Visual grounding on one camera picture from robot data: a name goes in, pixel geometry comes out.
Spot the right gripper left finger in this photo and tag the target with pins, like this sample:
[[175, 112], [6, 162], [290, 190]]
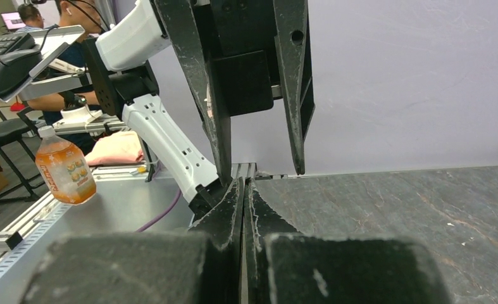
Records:
[[200, 265]]

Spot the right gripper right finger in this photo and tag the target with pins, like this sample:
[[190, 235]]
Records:
[[287, 266]]

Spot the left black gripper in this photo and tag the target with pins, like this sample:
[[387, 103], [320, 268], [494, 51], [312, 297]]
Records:
[[227, 52]]

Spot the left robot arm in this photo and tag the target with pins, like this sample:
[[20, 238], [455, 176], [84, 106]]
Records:
[[126, 87]]

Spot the pink cloth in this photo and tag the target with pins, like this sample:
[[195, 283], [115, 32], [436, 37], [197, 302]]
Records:
[[121, 148]]

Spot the seated person in blue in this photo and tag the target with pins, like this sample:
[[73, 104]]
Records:
[[72, 13]]

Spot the orange object at edge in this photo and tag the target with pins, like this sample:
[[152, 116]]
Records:
[[64, 169]]

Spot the white keyboard tray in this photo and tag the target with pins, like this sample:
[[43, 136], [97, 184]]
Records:
[[51, 43]]

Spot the pink lit monitor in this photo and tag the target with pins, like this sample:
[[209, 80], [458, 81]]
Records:
[[12, 21]]

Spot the black computer mouse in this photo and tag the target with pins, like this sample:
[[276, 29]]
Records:
[[15, 67]]

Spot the black computer keyboard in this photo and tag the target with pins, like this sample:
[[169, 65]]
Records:
[[13, 42]]

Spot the metal side duct rail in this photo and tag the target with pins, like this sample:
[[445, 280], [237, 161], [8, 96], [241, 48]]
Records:
[[19, 239]]

